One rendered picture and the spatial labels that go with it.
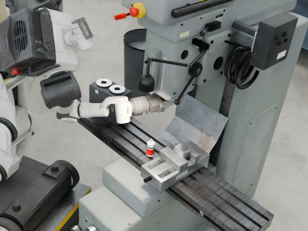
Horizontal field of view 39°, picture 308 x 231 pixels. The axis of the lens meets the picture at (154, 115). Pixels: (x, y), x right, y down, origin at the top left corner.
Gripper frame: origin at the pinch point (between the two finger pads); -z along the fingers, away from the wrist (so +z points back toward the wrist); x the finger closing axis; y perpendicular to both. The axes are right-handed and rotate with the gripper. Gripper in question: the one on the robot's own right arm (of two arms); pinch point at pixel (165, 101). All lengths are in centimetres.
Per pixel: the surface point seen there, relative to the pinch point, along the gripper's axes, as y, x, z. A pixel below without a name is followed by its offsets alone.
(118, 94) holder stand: 14.3, 33.0, 10.3
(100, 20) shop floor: 124, 368, -107
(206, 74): -16.4, -6.9, -16.9
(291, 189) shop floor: 123, 14, -140
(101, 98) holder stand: 20.2, 39.9, 17.5
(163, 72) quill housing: -21.6, -7.1, 7.4
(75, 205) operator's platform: 84, 24, 38
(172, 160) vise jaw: 22.6, -18.6, 2.7
